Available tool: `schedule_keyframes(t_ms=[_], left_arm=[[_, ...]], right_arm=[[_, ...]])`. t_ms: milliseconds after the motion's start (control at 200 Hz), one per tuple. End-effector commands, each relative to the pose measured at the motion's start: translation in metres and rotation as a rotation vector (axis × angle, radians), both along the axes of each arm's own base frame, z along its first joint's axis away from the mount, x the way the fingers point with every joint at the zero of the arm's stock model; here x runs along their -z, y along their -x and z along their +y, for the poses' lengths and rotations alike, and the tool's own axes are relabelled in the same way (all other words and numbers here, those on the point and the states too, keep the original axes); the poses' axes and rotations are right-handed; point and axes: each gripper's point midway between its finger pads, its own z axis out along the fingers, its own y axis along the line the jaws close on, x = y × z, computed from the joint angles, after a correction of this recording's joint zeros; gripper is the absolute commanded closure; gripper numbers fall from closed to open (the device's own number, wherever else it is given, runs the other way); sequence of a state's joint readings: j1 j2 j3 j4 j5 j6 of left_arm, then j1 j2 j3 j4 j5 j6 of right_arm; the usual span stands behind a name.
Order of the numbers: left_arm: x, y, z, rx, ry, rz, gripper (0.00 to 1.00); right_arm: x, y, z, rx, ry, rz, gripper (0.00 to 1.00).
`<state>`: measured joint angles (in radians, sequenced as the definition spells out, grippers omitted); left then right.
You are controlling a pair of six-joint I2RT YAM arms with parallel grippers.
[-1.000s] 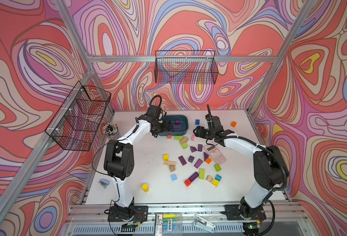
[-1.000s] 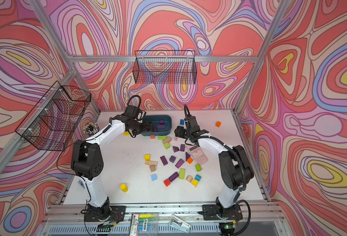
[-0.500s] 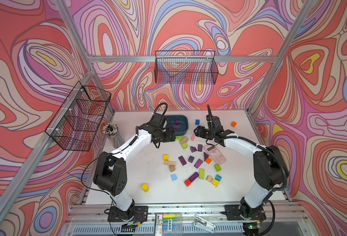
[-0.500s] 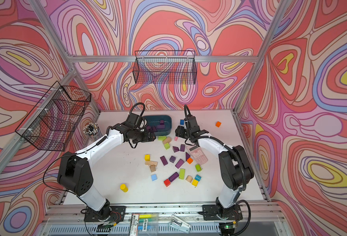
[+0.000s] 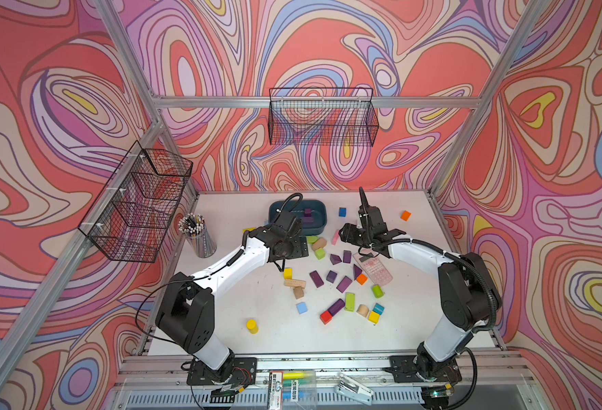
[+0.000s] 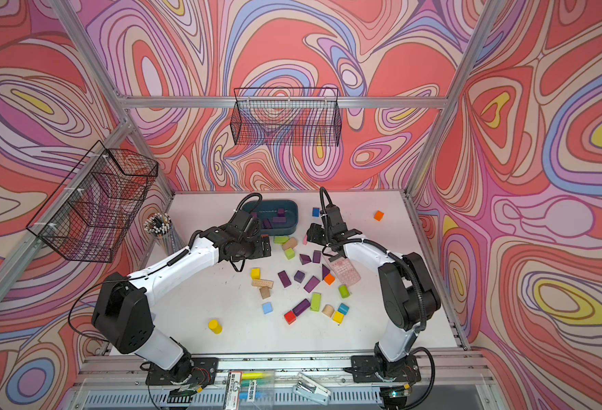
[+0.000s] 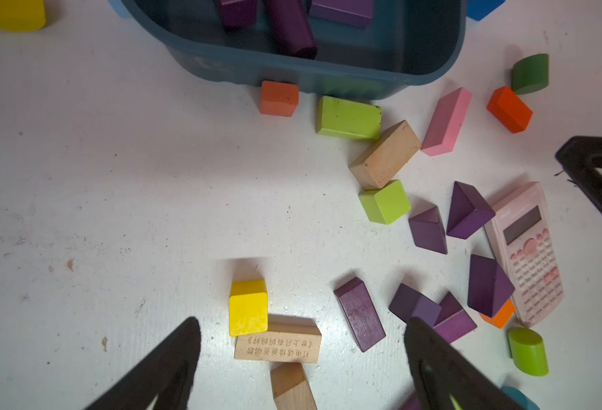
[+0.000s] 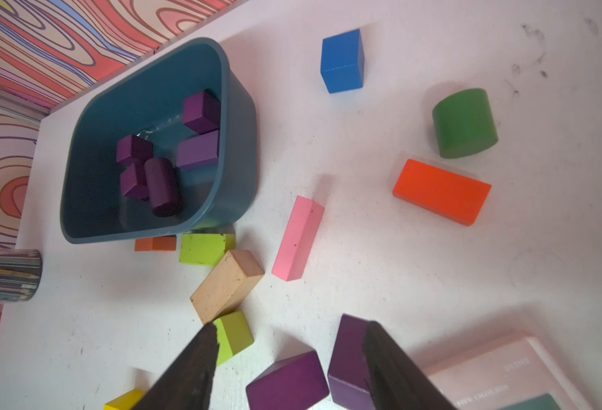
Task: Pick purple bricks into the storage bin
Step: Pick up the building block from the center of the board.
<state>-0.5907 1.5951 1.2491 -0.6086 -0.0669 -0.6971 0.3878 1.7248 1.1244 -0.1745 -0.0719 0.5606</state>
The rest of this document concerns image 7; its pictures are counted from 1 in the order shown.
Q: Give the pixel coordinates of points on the green cylinder near calculator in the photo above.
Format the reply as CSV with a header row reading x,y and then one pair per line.
x,y
528,351

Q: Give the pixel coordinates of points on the light green flat block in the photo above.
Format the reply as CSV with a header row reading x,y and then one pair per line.
x,y
342,118

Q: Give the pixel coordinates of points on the yellow flat block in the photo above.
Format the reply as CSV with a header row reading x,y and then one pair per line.
x,y
22,15

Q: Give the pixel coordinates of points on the small red-orange block by bin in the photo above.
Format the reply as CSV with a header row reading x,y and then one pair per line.
x,y
279,99

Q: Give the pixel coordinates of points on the yellow cube left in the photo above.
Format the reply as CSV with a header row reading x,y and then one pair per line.
x,y
248,308

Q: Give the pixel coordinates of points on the purple long brick front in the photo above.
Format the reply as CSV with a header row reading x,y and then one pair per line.
x,y
412,403

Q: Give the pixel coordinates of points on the natural wood long block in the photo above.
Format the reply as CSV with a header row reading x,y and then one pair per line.
x,y
288,339

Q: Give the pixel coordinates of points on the purple triangular prism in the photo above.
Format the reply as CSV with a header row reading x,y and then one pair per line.
x,y
428,231
469,211

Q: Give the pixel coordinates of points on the pink calculator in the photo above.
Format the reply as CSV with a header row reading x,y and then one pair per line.
x,y
521,243

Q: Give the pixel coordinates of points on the purple prism near calculator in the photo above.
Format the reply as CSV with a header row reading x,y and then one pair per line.
x,y
489,288

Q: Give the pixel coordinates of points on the natural wood block rear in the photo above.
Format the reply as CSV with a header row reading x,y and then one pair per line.
x,y
381,161

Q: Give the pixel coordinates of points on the blue wooden cube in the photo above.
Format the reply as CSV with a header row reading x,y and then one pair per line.
x,y
479,9

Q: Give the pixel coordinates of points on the green wooden cylinder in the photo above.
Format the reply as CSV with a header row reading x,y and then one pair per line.
x,y
530,74

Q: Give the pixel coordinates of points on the purple half-round brick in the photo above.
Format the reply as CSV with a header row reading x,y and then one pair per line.
x,y
290,25

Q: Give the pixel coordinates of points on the teal plastic storage bin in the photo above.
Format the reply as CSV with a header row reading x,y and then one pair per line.
x,y
407,43

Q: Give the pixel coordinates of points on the purple wooden brick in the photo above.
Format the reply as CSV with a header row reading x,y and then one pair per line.
x,y
355,13

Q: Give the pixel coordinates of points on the orange small block centre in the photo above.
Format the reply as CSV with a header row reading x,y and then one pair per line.
x,y
502,317

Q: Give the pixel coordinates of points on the teal small cube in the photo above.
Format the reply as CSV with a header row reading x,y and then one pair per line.
x,y
520,398

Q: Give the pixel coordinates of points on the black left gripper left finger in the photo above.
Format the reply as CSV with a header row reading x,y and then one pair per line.
x,y
164,378

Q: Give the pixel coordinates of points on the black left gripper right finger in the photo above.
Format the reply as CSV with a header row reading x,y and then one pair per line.
x,y
443,377

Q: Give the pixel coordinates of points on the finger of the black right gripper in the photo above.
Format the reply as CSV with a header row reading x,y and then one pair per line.
x,y
581,159

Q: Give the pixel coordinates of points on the pink long wooden block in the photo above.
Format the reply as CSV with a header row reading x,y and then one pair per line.
x,y
447,122

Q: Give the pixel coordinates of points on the red-orange wooden block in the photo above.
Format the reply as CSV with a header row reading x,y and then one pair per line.
x,y
510,110

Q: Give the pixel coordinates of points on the green small cube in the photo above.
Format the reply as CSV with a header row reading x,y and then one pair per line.
x,y
386,205

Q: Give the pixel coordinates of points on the natural wood small block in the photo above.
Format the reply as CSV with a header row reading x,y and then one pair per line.
x,y
290,387

